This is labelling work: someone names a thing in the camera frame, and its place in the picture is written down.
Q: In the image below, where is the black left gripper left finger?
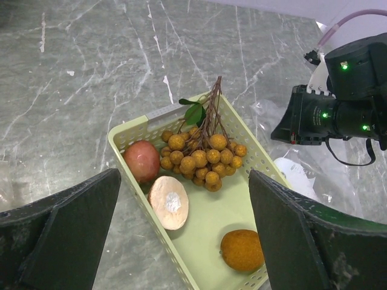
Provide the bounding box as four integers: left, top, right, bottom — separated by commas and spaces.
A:
1, 169, 122, 289

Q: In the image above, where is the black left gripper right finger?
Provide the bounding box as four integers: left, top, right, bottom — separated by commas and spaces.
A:
249, 170, 386, 289

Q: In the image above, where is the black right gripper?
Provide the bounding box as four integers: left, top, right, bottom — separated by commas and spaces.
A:
270, 85, 375, 145

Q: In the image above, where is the brown kiwi fruit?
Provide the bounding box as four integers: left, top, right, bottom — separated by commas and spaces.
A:
220, 229, 265, 272

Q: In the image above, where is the brown longan bunch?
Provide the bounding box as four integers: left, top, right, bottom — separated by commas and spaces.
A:
160, 76, 248, 192

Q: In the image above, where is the white halved mangosteen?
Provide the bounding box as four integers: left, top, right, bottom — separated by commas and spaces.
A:
148, 176, 189, 231

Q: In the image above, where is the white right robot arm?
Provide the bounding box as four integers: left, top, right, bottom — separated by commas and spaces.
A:
270, 33, 386, 150

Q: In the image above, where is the pale green plastic basket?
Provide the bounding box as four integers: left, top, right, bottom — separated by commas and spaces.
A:
108, 97, 287, 289

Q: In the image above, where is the purple passion fruit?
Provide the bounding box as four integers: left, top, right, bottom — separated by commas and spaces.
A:
123, 140, 160, 184

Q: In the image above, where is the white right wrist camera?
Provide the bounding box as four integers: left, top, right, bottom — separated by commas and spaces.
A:
304, 50, 331, 96

